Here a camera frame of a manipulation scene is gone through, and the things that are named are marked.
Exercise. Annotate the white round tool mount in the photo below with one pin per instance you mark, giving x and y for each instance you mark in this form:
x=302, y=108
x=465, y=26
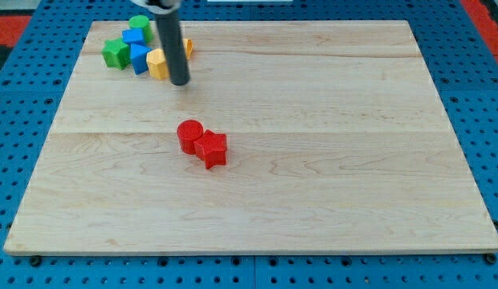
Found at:
x=159, y=6

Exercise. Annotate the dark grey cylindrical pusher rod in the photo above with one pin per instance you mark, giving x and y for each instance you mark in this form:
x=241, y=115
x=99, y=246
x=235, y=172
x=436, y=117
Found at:
x=170, y=35

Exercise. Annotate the yellow block behind rod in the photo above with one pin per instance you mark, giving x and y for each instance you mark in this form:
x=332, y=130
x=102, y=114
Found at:
x=188, y=45

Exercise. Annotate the green cylinder block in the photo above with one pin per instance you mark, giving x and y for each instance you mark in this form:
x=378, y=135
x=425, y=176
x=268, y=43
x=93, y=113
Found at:
x=142, y=22

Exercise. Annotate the yellow hexagon block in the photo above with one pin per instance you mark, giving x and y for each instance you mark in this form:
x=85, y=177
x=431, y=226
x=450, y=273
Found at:
x=157, y=65

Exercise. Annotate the blue cube block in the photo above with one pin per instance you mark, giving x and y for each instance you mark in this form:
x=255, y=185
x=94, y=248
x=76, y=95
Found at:
x=133, y=36

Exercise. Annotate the blue triangular block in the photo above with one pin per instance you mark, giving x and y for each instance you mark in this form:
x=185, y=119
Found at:
x=138, y=55

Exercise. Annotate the green star block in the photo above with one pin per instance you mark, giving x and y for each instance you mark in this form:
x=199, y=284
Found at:
x=116, y=53

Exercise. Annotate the red cylinder block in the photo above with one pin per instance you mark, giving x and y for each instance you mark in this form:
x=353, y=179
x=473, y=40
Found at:
x=188, y=132

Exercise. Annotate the red star block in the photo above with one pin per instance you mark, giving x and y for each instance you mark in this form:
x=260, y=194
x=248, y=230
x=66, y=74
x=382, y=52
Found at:
x=211, y=148

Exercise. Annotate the light wooden board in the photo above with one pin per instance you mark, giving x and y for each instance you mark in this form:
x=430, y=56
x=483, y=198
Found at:
x=337, y=144

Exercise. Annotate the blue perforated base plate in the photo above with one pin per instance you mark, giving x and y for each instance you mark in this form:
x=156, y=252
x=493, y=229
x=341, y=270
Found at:
x=34, y=77

